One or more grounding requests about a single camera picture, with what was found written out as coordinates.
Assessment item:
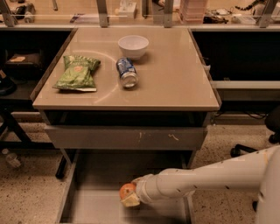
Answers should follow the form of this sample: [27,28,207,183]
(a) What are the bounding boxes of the grey drawer cabinet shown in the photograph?
[33,26,220,224]

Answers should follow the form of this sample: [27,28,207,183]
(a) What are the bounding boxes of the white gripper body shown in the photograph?
[132,174,159,204]

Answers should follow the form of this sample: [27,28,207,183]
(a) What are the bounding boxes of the blue soda can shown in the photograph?
[116,57,138,88]

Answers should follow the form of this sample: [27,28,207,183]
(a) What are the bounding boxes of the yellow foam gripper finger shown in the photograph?
[121,193,140,207]

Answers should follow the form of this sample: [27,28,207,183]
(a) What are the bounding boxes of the white bowl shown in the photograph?
[118,35,150,60]

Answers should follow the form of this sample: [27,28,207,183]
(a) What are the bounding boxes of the open middle drawer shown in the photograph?
[56,150,194,224]

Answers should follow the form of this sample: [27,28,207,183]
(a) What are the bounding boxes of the orange fruit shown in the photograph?
[119,183,136,200]

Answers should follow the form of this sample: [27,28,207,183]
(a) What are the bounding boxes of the pink stacked trays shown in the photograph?
[178,0,208,24]

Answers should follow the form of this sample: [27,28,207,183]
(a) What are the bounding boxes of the clear plastic bottle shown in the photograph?
[2,149,21,168]

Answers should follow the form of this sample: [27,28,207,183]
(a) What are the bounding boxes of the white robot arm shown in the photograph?
[119,145,280,224]

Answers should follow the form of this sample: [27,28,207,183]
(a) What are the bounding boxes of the closed top drawer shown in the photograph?
[45,125,207,151]

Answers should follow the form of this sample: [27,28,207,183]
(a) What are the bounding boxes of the green chip bag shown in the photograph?
[52,55,101,92]

